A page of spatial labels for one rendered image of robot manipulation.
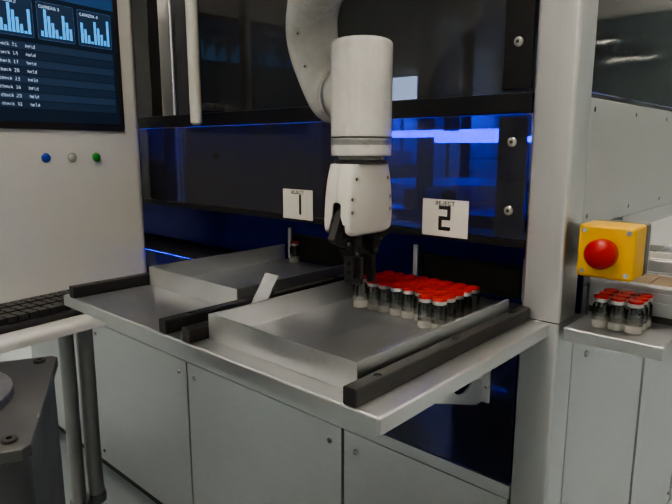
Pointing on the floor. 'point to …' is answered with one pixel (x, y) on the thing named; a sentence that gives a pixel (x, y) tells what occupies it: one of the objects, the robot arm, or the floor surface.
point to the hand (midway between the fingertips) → (360, 267)
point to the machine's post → (553, 242)
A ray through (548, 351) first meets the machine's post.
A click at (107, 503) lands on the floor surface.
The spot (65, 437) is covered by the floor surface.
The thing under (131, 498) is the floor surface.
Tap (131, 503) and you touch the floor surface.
